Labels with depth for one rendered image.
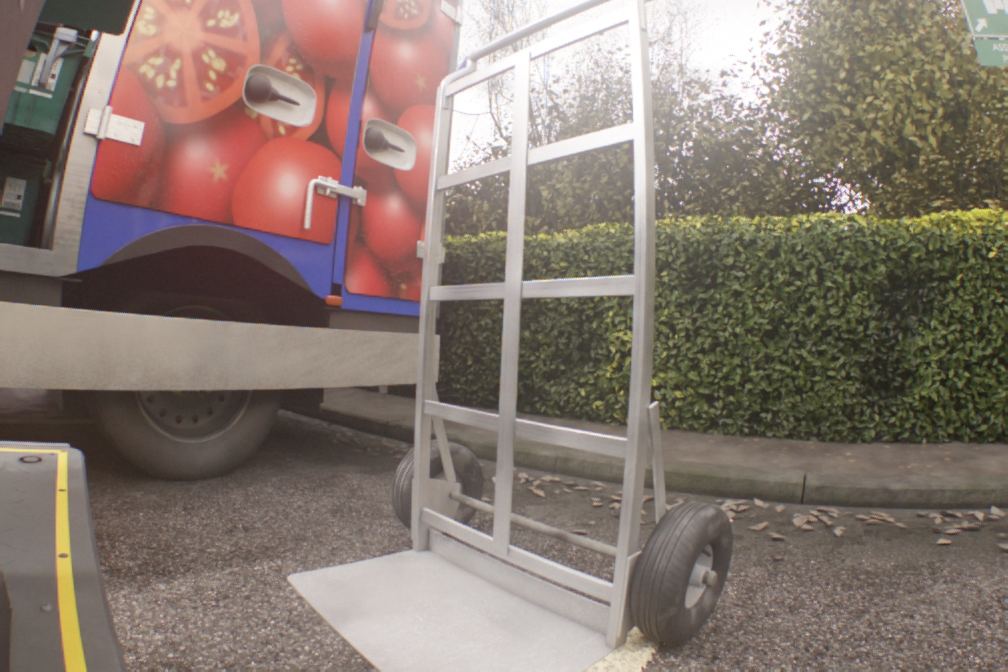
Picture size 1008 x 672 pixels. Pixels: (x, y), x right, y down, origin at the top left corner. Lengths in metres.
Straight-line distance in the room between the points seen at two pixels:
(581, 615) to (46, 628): 0.82
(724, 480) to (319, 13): 2.15
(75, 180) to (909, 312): 2.93
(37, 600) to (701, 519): 0.81
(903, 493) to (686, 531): 1.14
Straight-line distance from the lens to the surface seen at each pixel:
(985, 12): 2.76
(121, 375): 1.52
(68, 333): 1.48
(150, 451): 1.69
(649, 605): 0.85
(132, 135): 1.55
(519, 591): 1.07
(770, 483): 1.83
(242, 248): 1.64
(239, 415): 1.82
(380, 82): 2.13
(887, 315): 2.43
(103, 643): 0.36
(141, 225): 1.53
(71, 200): 1.49
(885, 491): 1.85
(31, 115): 1.42
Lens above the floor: 0.51
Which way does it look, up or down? 5 degrees up
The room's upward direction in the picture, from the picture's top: 3 degrees clockwise
